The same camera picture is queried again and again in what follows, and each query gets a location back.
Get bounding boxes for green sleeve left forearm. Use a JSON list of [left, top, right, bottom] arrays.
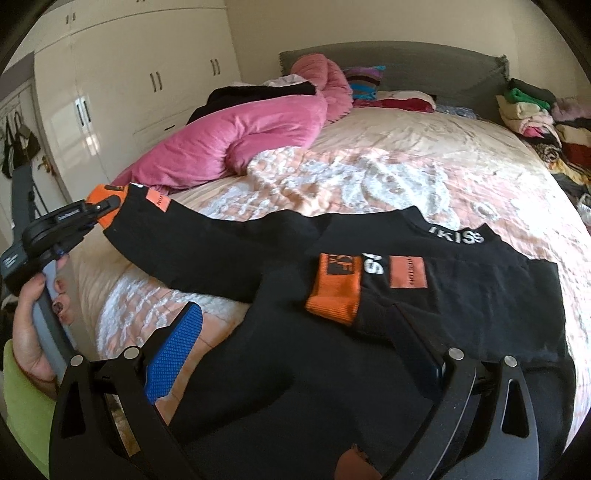
[[3, 340, 55, 479]]

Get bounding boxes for grey bed headboard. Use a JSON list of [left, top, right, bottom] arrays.
[[279, 41, 509, 124]]

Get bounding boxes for black sweatshirt with orange cuffs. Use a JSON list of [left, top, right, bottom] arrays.
[[89, 185, 576, 479]]

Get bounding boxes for colourful striped knit garment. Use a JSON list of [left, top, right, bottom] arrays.
[[344, 65, 386, 100]]

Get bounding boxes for pink fluffy blanket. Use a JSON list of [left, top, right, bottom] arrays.
[[113, 53, 353, 193]]

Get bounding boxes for white wardrobe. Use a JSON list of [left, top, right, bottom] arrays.
[[34, 1, 240, 199]]

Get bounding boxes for pile of folded clothes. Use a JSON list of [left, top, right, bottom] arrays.
[[496, 78, 590, 210]]

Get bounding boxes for peach and white bedspread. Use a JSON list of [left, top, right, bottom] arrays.
[[70, 108, 590, 445]]

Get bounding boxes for black garment behind blanket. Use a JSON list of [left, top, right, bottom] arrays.
[[186, 81, 317, 124]]

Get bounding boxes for red and white pillow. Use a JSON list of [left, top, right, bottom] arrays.
[[353, 90, 437, 113]]

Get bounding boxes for plastic bag with clothes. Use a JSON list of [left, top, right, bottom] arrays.
[[576, 193, 591, 232]]

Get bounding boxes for person's left hand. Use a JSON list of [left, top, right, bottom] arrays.
[[12, 255, 73, 391]]

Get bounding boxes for hanging bags on door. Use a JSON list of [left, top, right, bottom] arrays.
[[1, 110, 41, 179]]

